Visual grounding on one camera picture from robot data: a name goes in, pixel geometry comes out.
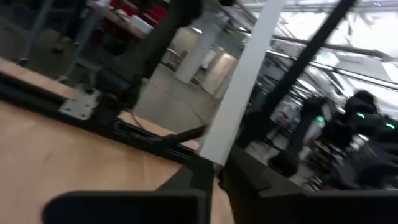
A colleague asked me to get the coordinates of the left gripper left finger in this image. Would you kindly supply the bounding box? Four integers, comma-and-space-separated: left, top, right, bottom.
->
42, 155, 215, 224

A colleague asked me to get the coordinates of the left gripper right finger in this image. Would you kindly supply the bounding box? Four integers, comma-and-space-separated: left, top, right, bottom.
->
217, 146, 398, 224

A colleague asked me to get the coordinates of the white building column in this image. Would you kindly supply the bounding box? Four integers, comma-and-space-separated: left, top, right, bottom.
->
175, 23, 220, 84

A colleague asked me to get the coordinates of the grey metal rack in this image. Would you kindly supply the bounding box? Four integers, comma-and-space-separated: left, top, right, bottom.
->
17, 0, 103, 83

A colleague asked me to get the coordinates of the wooden workbench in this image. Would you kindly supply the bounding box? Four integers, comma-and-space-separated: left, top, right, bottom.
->
86, 0, 155, 40

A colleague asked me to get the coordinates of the red plastic crate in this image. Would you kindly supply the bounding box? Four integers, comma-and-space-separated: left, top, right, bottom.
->
136, 2, 169, 24

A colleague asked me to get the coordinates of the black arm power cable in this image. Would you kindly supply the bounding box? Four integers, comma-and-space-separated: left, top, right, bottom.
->
146, 124, 208, 149

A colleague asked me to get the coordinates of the black aluminium table frame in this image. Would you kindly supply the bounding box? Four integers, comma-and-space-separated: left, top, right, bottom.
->
0, 0, 358, 166

